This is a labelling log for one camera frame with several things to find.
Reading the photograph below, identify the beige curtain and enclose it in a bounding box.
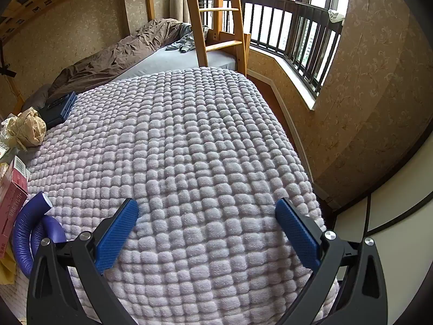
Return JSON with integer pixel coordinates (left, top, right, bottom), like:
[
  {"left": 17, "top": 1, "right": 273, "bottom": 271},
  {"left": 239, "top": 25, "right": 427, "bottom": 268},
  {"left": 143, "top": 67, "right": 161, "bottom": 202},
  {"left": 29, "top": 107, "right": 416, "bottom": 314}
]
[{"left": 170, "top": 0, "right": 192, "bottom": 24}]

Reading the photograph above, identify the grey garment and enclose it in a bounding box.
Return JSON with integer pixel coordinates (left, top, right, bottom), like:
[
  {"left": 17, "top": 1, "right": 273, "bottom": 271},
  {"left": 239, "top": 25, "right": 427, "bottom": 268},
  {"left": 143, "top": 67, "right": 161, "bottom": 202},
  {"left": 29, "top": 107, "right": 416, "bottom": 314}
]
[{"left": 166, "top": 24, "right": 197, "bottom": 55}]

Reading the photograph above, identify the wooden bunk bed frame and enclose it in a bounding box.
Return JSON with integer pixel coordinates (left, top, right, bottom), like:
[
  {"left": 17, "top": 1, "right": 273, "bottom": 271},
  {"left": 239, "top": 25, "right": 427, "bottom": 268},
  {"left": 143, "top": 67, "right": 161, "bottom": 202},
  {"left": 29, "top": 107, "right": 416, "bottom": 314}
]
[{"left": 0, "top": 0, "right": 251, "bottom": 119}]

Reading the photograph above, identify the crumpled brown paper bag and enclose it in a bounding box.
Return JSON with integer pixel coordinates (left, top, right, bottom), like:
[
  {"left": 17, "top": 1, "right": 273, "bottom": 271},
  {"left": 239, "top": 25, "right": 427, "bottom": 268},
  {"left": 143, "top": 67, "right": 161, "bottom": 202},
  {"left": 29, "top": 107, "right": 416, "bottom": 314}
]
[{"left": 7, "top": 106, "right": 47, "bottom": 151}]

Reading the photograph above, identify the black tape cross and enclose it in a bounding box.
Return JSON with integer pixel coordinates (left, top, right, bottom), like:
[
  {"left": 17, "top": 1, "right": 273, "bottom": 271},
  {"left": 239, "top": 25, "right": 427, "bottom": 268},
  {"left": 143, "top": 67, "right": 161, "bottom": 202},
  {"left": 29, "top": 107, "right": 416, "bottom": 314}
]
[{"left": 0, "top": 45, "right": 17, "bottom": 77}]

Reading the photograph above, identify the pink box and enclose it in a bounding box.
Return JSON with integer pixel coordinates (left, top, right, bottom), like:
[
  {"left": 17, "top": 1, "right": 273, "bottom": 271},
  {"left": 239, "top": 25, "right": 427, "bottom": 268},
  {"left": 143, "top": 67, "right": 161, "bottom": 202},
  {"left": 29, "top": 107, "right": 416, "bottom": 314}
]
[{"left": 0, "top": 169, "right": 29, "bottom": 254}]

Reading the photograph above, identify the white cloth on railing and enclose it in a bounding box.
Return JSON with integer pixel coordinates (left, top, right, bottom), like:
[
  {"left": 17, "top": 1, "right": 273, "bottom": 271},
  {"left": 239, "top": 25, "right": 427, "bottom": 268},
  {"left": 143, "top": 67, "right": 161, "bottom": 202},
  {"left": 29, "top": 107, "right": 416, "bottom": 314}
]
[{"left": 326, "top": 8, "right": 346, "bottom": 24}]

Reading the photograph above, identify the white barcode box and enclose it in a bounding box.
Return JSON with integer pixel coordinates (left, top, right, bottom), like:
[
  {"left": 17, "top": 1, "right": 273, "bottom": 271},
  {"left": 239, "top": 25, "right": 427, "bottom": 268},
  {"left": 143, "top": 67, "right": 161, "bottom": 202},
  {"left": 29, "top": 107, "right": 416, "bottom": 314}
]
[{"left": 12, "top": 156, "right": 29, "bottom": 180}]

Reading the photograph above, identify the purple curved pillow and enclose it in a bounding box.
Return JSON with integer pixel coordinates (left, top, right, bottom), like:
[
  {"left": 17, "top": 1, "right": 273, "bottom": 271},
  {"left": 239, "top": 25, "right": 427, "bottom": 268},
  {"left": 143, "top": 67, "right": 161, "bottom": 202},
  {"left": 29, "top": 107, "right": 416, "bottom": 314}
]
[{"left": 12, "top": 191, "right": 68, "bottom": 280}]

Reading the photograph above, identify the dark window railing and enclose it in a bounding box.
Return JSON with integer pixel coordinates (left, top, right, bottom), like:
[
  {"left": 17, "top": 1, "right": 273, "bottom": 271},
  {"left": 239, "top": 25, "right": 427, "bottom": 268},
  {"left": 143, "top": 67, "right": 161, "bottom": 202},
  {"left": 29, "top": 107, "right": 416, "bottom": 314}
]
[{"left": 242, "top": 0, "right": 346, "bottom": 97}]

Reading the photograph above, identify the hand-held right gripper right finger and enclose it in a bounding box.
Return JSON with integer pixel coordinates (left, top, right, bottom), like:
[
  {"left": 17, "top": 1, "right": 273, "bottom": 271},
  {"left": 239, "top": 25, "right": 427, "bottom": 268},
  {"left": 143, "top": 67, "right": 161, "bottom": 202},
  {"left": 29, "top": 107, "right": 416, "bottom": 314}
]
[{"left": 275, "top": 197, "right": 388, "bottom": 325}]

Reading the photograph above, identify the brown duvet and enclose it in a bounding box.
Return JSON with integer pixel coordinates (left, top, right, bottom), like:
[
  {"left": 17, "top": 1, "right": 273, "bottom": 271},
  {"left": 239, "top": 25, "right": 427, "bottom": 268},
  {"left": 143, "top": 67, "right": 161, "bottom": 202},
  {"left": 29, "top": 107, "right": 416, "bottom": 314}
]
[{"left": 47, "top": 18, "right": 192, "bottom": 99}]

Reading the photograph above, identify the wooden ladder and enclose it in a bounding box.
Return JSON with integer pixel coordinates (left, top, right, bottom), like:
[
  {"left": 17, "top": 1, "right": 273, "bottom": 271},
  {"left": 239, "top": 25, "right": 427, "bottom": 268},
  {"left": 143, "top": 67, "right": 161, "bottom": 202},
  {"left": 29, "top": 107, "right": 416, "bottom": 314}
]
[{"left": 181, "top": 0, "right": 247, "bottom": 72}]

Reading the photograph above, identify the grey bed sheet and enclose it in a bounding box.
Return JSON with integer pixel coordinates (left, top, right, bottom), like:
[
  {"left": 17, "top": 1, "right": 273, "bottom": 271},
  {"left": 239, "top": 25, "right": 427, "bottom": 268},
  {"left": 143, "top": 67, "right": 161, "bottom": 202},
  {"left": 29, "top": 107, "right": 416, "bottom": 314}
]
[{"left": 117, "top": 39, "right": 237, "bottom": 83}]

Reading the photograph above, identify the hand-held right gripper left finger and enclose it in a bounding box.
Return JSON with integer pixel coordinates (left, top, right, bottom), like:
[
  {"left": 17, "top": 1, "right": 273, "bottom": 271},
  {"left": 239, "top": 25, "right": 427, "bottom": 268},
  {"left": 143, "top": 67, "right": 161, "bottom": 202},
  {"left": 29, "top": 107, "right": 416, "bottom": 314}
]
[{"left": 26, "top": 197, "right": 140, "bottom": 325}]

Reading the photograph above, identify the white wardrobe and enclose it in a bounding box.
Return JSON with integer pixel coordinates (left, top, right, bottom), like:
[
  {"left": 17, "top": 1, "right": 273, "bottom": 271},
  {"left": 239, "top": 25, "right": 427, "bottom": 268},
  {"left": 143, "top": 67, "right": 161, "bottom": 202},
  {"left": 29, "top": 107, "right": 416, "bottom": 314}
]
[{"left": 333, "top": 135, "right": 433, "bottom": 325}]

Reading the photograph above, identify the lavender quilted blanket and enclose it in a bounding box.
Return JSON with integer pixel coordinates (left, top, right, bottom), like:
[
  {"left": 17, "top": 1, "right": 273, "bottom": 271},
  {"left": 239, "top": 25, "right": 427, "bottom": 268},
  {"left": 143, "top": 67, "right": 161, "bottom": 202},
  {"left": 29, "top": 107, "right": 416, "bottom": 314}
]
[{"left": 15, "top": 68, "right": 340, "bottom": 325}]

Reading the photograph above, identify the dark blue box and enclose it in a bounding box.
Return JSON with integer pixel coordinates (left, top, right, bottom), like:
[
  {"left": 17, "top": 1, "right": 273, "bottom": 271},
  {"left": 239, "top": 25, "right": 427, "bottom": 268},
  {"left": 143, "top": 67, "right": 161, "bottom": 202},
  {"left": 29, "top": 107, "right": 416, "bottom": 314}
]
[{"left": 37, "top": 91, "right": 78, "bottom": 127}]

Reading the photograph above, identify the yellow plastic bag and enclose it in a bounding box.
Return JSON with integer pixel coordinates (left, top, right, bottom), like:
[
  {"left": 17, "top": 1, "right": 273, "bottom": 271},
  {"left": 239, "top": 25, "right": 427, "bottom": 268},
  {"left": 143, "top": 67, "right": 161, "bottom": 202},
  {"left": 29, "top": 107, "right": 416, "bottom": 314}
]
[{"left": 0, "top": 251, "right": 17, "bottom": 287}]

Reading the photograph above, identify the grey pillow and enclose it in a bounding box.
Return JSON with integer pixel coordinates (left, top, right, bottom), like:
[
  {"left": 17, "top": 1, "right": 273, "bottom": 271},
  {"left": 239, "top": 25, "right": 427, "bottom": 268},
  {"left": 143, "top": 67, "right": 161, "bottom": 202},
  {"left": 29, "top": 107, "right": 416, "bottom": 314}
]
[{"left": 22, "top": 84, "right": 51, "bottom": 112}]

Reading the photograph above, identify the clear plastic bag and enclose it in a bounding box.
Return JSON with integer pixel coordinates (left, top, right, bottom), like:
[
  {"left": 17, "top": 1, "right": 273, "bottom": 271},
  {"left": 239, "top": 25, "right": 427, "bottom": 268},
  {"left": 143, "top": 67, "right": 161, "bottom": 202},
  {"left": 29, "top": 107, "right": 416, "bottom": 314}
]
[{"left": 0, "top": 117, "right": 21, "bottom": 150}]

